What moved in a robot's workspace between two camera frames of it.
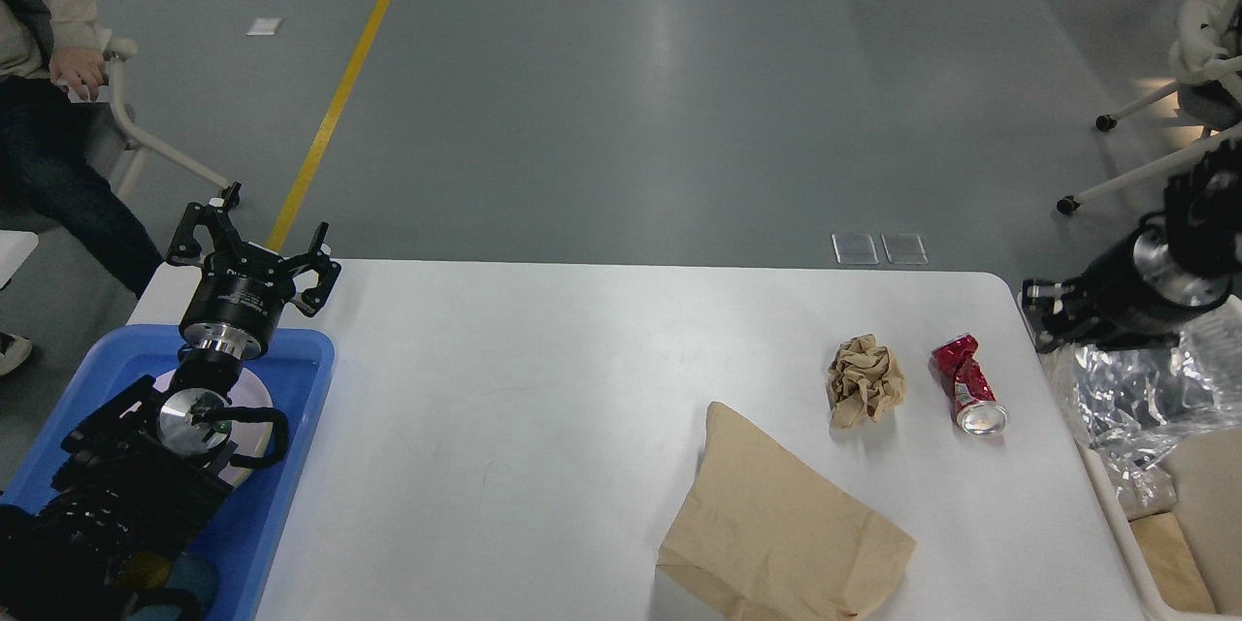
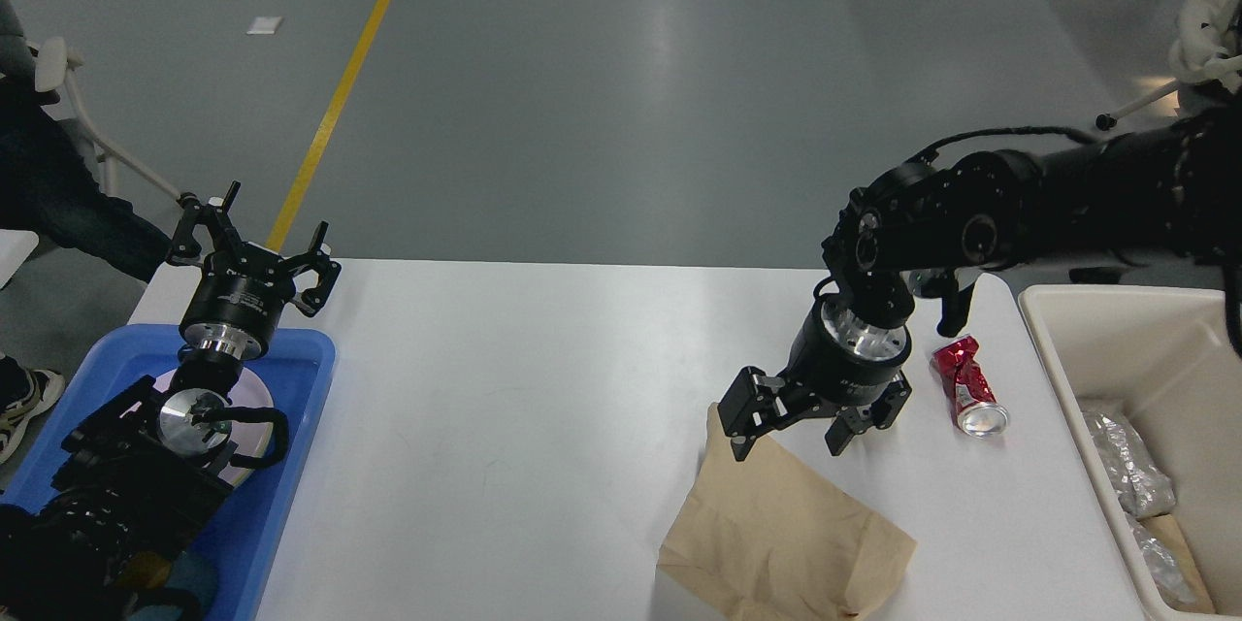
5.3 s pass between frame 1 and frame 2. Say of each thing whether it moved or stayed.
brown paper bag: stayed
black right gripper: moved
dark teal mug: stayed
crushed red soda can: stayed
